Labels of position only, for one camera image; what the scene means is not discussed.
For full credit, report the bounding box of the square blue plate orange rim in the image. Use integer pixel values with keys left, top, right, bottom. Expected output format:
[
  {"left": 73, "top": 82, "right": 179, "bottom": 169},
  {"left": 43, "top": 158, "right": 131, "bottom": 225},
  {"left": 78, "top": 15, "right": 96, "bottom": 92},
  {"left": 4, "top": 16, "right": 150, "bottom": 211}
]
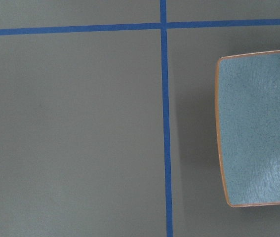
[{"left": 215, "top": 50, "right": 280, "bottom": 207}]

